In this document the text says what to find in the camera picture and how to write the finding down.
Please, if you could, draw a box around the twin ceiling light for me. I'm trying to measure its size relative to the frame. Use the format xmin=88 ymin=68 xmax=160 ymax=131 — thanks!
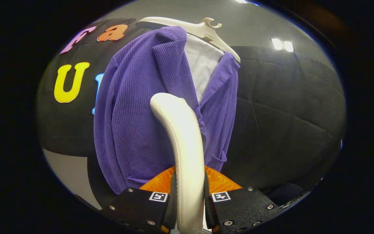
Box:
xmin=271 ymin=38 xmax=294 ymax=52

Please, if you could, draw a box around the white garment steamer head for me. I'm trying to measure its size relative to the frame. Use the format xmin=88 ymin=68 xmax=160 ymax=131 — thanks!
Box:
xmin=150 ymin=93 xmax=206 ymax=234

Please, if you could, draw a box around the white shirt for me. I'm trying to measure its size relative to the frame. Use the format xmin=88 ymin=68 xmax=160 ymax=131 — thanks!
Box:
xmin=184 ymin=32 xmax=225 ymax=103

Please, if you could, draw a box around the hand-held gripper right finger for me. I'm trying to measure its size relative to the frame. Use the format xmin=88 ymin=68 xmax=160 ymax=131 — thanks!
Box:
xmin=204 ymin=165 xmax=283 ymax=234

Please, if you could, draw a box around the black backdrop cloth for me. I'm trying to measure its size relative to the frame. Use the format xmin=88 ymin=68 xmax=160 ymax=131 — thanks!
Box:
xmin=37 ymin=18 xmax=135 ymax=156

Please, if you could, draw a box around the purple corduroy jacket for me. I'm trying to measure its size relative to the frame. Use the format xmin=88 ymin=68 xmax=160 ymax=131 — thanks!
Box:
xmin=93 ymin=26 xmax=241 ymax=195

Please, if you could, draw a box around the black quilted side panel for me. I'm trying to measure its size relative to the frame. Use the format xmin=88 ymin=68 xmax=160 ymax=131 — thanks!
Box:
xmin=221 ymin=45 xmax=346 ymax=195

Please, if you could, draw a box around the grey table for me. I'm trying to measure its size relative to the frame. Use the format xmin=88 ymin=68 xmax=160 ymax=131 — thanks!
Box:
xmin=43 ymin=149 xmax=103 ymax=210

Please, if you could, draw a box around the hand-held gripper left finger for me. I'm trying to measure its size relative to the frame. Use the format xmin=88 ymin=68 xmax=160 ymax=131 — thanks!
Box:
xmin=101 ymin=166 xmax=178 ymax=234

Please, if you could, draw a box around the white clothes hanger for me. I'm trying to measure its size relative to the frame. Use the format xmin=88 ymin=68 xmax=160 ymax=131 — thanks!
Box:
xmin=136 ymin=16 xmax=241 ymax=63

